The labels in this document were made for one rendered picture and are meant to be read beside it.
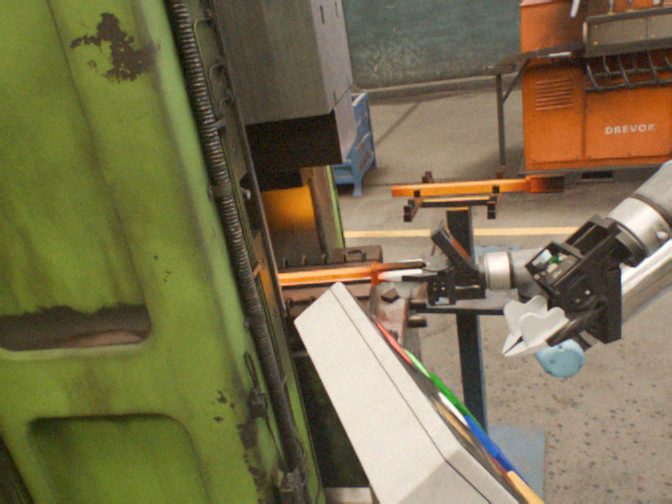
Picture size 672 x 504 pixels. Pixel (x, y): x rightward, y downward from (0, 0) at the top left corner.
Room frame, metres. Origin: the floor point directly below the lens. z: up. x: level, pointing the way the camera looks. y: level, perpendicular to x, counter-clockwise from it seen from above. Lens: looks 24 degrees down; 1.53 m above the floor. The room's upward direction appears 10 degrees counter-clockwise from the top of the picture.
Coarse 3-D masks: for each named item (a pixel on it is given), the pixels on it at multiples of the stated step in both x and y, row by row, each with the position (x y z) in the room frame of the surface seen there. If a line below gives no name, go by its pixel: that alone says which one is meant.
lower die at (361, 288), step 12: (336, 264) 1.20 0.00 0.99; (348, 264) 1.19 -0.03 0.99; (360, 264) 1.18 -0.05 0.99; (288, 288) 1.13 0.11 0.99; (300, 288) 1.12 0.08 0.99; (312, 288) 1.11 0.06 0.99; (324, 288) 1.10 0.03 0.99; (348, 288) 1.08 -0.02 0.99; (360, 288) 1.07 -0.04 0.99; (372, 288) 1.09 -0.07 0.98; (300, 300) 1.07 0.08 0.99; (360, 300) 1.04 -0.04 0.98; (372, 300) 1.07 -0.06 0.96; (300, 312) 1.03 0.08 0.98; (372, 312) 1.04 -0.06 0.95; (288, 324) 1.03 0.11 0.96
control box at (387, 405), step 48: (336, 288) 0.68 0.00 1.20; (336, 336) 0.59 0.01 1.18; (384, 336) 0.57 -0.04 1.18; (336, 384) 0.51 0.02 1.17; (384, 384) 0.47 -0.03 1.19; (432, 384) 0.60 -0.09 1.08; (384, 432) 0.42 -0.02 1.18; (432, 432) 0.39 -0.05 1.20; (384, 480) 0.37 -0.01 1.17; (432, 480) 0.35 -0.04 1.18; (480, 480) 0.36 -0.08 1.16
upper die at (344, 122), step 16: (336, 112) 1.00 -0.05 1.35; (352, 112) 1.17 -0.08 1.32; (256, 128) 1.02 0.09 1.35; (272, 128) 1.02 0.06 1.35; (288, 128) 1.01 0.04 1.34; (304, 128) 1.00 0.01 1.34; (320, 128) 1.00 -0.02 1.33; (336, 128) 0.99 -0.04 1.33; (352, 128) 1.14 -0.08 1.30; (256, 144) 1.02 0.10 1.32; (272, 144) 1.02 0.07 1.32; (288, 144) 1.01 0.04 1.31; (304, 144) 1.01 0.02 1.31; (320, 144) 1.00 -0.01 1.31; (336, 144) 0.99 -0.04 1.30; (352, 144) 1.11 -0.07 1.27; (256, 160) 1.03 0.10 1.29; (272, 160) 1.02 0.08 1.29; (288, 160) 1.01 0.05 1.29; (304, 160) 1.01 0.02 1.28; (320, 160) 1.00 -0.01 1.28; (336, 160) 0.99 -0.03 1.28
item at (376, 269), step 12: (372, 264) 1.12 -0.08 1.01; (384, 264) 1.11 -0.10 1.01; (396, 264) 1.10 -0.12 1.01; (408, 264) 1.09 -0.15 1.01; (420, 264) 1.08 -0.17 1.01; (288, 276) 1.15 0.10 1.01; (300, 276) 1.14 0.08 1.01; (312, 276) 1.13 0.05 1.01; (324, 276) 1.12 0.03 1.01; (336, 276) 1.12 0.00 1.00; (348, 276) 1.11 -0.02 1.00; (360, 276) 1.10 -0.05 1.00; (372, 276) 1.09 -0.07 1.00
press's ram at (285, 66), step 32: (224, 0) 0.97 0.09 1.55; (256, 0) 0.96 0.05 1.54; (288, 0) 0.95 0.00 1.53; (320, 0) 1.02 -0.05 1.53; (224, 32) 0.97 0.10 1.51; (256, 32) 0.96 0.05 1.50; (288, 32) 0.95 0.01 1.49; (320, 32) 0.98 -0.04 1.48; (256, 64) 0.97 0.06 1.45; (288, 64) 0.95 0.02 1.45; (320, 64) 0.94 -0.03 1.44; (256, 96) 0.97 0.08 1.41; (288, 96) 0.96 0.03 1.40; (320, 96) 0.94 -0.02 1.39
